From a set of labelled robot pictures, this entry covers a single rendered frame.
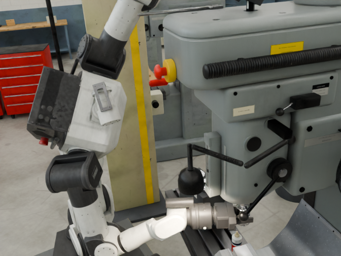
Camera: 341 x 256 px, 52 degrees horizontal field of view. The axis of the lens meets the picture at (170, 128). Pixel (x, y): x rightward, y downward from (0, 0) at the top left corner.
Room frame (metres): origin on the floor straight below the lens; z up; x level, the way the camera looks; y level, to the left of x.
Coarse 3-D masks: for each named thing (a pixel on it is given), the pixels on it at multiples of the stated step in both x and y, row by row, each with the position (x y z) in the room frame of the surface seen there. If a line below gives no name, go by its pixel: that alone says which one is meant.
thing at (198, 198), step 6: (198, 168) 1.45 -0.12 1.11; (204, 174) 1.37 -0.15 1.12; (204, 180) 1.32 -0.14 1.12; (204, 186) 1.27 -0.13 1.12; (180, 192) 1.39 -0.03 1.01; (204, 192) 1.25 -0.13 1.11; (198, 198) 1.24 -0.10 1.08; (204, 198) 1.21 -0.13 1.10; (210, 198) 1.22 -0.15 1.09; (216, 198) 1.24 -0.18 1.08
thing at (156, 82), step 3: (162, 78) 0.98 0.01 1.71; (150, 81) 0.97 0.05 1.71; (153, 81) 0.97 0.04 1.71; (156, 81) 0.97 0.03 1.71; (159, 81) 0.97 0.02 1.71; (162, 81) 0.97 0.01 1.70; (165, 81) 0.98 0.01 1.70; (177, 81) 0.99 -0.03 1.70; (150, 84) 0.97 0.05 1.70; (153, 84) 0.97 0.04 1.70; (156, 84) 0.97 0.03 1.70; (159, 84) 0.97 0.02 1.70; (162, 84) 0.97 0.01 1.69; (165, 84) 0.98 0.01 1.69
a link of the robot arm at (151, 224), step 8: (168, 216) 0.92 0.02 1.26; (176, 216) 0.91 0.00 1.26; (152, 224) 0.92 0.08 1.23; (160, 224) 0.90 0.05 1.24; (168, 224) 0.90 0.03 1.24; (176, 224) 0.90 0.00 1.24; (184, 224) 0.90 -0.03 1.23; (152, 232) 0.91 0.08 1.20; (160, 232) 0.90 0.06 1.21; (168, 232) 0.90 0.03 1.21; (176, 232) 0.90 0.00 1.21; (160, 240) 0.90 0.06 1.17
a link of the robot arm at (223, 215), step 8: (200, 208) 0.94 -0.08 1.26; (208, 208) 0.94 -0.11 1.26; (216, 208) 0.95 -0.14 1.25; (224, 208) 0.96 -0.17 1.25; (232, 208) 0.95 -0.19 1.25; (200, 216) 0.92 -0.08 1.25; (208, 216) 0.92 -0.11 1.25; (216, 216) 0.92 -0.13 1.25; (224, 216) 0.91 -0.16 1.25; (232, 216) 0.91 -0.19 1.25; (200, 224) 0.91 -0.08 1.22; (208, 224) 0.91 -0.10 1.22; (216, 224) 0.92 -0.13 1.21; (224, 224) 0.91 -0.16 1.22; (232, 224) 0.89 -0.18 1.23
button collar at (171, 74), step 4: (164, 60) 0.89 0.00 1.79; (168, 60) 0.88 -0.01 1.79; (172, 60) 0.88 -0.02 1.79; (164, 64) 0.89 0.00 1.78; (168, 64) 0.87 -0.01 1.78; (172, 64) 0.87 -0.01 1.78; (168, 68) 0.86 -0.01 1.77; (172, 68) 0.86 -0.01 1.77; (168, 72) 0.86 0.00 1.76; (172, 72) 0.86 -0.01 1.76; (176, 72) 0.86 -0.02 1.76; (164, 76) 0.90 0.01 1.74; (168, 76) 0.86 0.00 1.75; (172, 76) 0.86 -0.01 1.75; (176, 76) 0.86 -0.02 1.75; (168, 80) 0.87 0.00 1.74; (172, 80) 0.87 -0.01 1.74
